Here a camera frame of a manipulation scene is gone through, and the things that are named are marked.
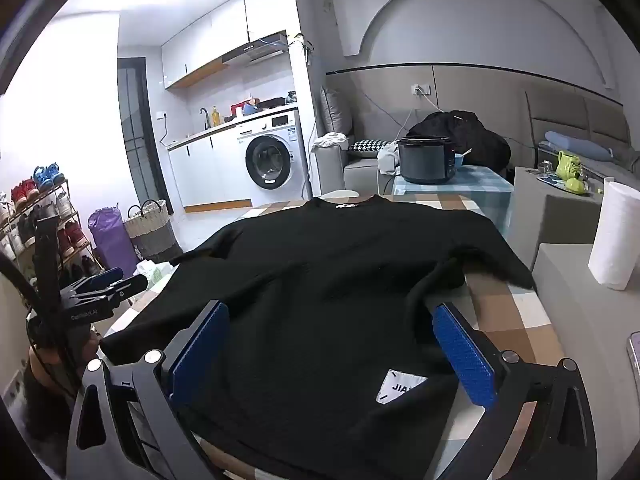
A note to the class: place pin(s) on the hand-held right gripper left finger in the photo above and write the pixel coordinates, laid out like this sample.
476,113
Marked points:
200,355

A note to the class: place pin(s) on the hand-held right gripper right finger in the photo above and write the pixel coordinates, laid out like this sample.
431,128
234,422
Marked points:
462,360

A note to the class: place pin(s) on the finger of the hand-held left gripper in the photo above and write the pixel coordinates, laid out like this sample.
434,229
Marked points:
107,276
132,284

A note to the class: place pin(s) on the black knit sweater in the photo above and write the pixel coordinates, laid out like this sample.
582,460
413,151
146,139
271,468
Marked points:
325,285

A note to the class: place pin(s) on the grey clothes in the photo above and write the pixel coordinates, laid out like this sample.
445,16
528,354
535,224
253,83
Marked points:
387,160

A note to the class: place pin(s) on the wooden shoe rack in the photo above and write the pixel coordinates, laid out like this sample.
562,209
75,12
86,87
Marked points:
75,255

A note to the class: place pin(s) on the purple bag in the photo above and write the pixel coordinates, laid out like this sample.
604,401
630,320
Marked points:
110,240

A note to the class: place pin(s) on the woven laundry basket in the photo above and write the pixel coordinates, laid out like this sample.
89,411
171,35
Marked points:
150,240

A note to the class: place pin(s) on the brown blue checked tablecloth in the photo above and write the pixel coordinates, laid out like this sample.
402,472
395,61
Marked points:
515,315

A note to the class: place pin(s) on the shoe rack with shoes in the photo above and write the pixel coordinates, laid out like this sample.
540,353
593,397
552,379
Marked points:
47,175

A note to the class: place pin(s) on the white base cabinets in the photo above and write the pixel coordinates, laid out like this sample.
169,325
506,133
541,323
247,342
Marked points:
210,170

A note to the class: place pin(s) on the black framed glass door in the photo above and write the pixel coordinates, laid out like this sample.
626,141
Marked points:
137,135

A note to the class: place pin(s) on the cardboard box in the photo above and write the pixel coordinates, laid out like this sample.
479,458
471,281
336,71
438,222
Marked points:
540,210

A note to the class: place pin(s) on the light blue checked cloth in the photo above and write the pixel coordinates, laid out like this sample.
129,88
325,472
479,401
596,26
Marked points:
480,180

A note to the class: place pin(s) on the black faucet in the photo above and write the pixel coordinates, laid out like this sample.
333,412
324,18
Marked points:
205,117

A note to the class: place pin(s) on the yellow bottle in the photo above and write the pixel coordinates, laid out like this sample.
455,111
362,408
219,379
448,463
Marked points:
215,117

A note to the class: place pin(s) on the white paper towel roll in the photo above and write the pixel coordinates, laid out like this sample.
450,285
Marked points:
612,235

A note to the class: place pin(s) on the black rice cooker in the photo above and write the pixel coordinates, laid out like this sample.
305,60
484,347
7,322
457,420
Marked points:
425,160

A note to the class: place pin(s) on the red box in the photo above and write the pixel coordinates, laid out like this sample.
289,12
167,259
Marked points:
239,109

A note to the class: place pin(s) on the small green cup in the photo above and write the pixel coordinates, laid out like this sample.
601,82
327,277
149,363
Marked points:
576,187

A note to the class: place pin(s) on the grey sofa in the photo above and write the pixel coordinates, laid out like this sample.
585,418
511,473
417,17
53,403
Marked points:
360,175

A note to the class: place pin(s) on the white washing machine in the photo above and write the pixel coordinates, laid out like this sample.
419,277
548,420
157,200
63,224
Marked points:
295,135

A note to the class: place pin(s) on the green teapot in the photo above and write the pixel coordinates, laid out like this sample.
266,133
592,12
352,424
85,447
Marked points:
569,165

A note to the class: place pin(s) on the black jacket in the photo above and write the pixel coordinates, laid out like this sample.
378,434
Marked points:
475,135

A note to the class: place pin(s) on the houndstooth cushion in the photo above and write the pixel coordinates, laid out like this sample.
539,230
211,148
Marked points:
370,146

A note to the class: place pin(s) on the blue pillow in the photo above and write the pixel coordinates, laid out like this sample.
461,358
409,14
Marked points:
575,145

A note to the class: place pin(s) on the white cloth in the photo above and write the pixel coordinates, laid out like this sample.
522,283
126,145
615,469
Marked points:
330,140

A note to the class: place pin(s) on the range hood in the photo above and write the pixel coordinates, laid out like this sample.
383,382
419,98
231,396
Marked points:
255,50

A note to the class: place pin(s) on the grey cushion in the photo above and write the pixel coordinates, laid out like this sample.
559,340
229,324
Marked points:
335,110

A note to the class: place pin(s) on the beige sofa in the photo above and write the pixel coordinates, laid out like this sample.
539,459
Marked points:
575,110

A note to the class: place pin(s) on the white wall cabinets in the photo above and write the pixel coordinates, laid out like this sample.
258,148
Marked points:
210,35

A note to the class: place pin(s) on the white wall socket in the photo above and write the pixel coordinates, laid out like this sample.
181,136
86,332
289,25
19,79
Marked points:
421,89

